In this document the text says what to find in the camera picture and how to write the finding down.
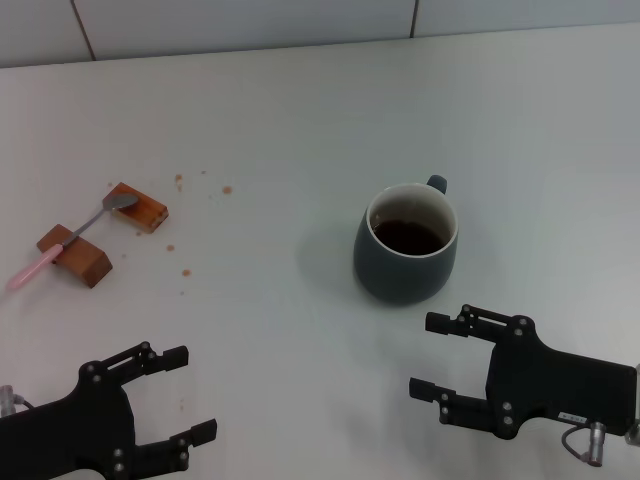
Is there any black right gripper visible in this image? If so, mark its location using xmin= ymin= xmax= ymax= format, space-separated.
xmin=408 ymin=303 xmax=637 ymax=441

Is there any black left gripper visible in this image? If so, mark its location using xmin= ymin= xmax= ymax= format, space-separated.
xmin=0 ymin=341 xmax=219 ymax=480

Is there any dark grey ceramic cup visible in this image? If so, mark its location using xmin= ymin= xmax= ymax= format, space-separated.
xmin=353 ymin=174 xmax=460 ymax=306

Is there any pink handled metal spoon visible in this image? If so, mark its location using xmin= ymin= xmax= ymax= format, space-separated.
xmin=5 ymin=193 xmax=140 ymax=291

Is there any plain brown wooden block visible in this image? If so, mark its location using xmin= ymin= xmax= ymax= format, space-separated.
xmin=36 ymin=223 xmax=114 ymax=290

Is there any orange stained wooden block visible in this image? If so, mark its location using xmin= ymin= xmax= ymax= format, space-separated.
xmin=106 ymin=181 xmax=170 ymax=236

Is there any left gripper connector cable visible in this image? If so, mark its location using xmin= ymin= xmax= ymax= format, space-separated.
xmin=0 ymin=384 xmax=36 ymax=419

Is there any gripper connector cable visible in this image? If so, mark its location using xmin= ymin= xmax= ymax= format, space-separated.
xmin=0 ymin=384 xmax=36 ymax=419
xmin=559 ymin=421 xmax=609 ymax=469

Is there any right gripper connector cable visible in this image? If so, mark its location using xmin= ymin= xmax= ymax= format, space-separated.
xmin=559 ymin=421 xmax=609 ymax=469

